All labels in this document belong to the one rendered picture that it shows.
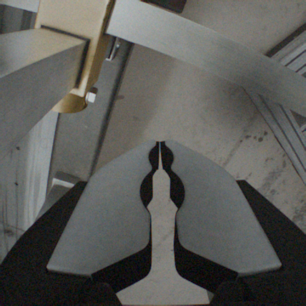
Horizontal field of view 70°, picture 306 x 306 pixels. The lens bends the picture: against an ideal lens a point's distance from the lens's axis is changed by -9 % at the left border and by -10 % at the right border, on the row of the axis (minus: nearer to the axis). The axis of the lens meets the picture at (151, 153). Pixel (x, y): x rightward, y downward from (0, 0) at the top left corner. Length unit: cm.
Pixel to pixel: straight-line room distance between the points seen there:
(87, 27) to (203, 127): 102
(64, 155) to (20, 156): 17
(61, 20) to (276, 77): 17
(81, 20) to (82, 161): 28
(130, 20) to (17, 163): 46
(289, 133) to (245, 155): 34
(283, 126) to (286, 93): 80
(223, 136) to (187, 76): 35
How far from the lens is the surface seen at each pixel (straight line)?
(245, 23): 110
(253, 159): 134
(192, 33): 19
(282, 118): 100
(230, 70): 20
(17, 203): 68
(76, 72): 18
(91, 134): 39
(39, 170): 57
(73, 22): 18
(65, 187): 43
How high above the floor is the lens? 104
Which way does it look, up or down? 59 degrees down
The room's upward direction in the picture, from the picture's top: 179 degrees counter-clockwise
